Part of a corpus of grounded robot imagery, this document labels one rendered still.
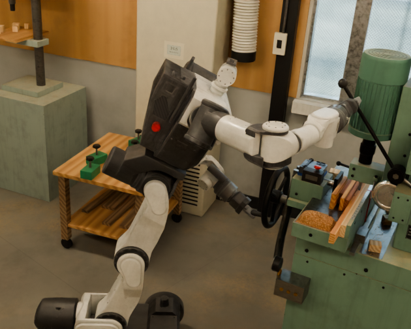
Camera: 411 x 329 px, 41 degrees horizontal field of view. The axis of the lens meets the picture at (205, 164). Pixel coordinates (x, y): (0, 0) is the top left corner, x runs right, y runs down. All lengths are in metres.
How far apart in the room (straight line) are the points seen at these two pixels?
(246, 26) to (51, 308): 1.92
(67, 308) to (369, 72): 1.56
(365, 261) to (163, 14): 1.96
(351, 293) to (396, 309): 0.17
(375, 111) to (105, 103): 2.48
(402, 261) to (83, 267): 1.85
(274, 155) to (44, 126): 2.35
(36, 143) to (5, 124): 0.26
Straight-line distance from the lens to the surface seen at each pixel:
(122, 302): 2.45
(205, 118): 1.79
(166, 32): 3.47
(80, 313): 2.52
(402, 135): 2.14
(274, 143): 1.62
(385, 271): 2.21
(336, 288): 2.31
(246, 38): 3.41
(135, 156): 2.08
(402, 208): 2.10
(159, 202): 2.12
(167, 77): 1.92
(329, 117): 1.79
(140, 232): 2.24
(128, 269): 2.28
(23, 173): 4.04
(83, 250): 3.48
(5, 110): 3.93
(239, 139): 1.66
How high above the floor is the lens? 1.97
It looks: 26 degrees down
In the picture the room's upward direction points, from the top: 4 degrees clockwise
